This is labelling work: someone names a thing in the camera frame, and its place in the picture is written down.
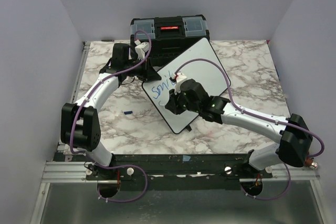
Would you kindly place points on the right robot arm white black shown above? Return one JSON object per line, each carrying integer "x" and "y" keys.
{"x": 291, "y": 141}

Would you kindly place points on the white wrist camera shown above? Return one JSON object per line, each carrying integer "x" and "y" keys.
{"x": 178, "y": 79}
{"x": 141, "y": 49}

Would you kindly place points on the black plastic toolbox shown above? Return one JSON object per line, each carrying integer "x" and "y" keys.
{"x": 170, "y": 36}

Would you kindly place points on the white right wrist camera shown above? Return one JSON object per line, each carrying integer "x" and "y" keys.
{"x": 178, "y": 79}

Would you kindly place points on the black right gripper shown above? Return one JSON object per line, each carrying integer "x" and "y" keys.
{"x": 172, "y": 104}

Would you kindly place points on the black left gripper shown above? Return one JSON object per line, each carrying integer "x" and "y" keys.
{"x": 148, "y": 73}

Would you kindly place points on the aluminium frame rail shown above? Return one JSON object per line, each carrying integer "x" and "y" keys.
{"x": 58, "y": 170}

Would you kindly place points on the white whiteboard with black rim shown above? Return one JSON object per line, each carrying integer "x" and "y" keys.
{"x": 200, "y": 63}

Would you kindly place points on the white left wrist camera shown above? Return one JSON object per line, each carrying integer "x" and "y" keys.
{"x": 141, "y": 49}

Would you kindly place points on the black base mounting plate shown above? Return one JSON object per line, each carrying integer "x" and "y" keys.
{"x": 133, "y": 172}

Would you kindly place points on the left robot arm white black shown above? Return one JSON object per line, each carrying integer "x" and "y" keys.
{"x": 80, "y": 126}

